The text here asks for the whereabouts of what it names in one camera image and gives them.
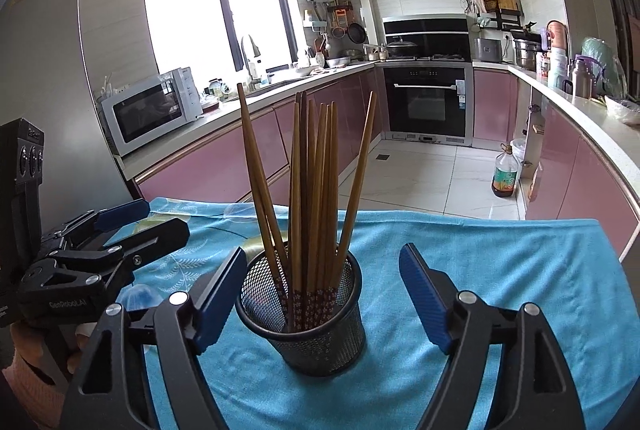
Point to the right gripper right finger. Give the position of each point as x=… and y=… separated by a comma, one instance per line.
x=534, y=388

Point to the person's left hand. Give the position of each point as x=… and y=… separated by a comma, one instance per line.
x=75, y=334

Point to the black built-in oven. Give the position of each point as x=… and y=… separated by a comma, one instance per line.
x=430, y=101

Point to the black frying pan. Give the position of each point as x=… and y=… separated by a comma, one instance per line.
x=356, y=33

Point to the kitchen window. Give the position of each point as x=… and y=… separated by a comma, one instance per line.
x=222, y=38

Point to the blue floral tablecloth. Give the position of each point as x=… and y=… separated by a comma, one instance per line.
x=568, y=268

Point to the pink sleeve left forearm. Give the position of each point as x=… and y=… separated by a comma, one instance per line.
x=42, y=402

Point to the stainless steel pot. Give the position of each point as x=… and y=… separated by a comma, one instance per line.
x=525, y=53

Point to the grey refrigerator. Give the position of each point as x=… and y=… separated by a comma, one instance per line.
x=44, y=80

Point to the bamboo chopstick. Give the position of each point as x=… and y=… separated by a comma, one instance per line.
x=257, y=184
x=326, y=153
x=318, y=206
x=332, y=215
x=304, y=201
x=295, y=240
x=355, y=192
x=311, y=176
x=270, y=209
x=327, y=237

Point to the white microwave oven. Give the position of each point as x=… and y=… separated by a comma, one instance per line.
x=149, y=109

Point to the black mesh utensil holder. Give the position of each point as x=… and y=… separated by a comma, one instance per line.
x=300, y=314

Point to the cooking oil bottle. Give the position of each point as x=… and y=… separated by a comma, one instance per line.
x=505, y=176

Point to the black camera module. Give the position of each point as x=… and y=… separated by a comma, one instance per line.
x=21, y=175

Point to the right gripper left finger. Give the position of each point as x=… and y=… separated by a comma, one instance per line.
x=111, y=387

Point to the black wall shelf rack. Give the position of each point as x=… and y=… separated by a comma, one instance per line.
x=505, y=15

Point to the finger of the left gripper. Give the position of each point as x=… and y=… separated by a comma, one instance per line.
x=120, y=214
x=155, y=237

